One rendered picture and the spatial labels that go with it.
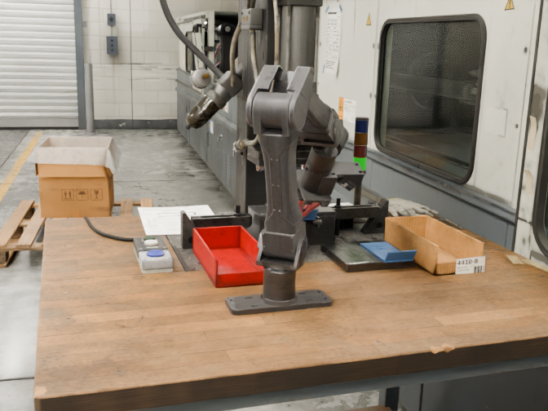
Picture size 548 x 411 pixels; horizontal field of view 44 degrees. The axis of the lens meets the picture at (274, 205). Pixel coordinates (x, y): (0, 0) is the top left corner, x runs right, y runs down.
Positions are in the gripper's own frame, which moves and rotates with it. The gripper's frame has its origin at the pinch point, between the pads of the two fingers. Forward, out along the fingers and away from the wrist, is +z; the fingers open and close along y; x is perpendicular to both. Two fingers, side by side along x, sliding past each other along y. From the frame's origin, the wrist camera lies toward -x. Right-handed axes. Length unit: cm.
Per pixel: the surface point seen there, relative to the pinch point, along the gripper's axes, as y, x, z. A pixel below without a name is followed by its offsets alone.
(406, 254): -16.5, -19.5, -3.0
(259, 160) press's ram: 12.6, 8.6, -5.4
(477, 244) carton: -17.7, -35.5, -7.1
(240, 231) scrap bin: 4.2, 12.2, 10.0
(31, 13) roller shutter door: 836, 64, 424
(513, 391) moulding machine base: -32, -62, 38
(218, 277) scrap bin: -18.0, 23.7, -0.1
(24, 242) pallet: 198, 66, 222
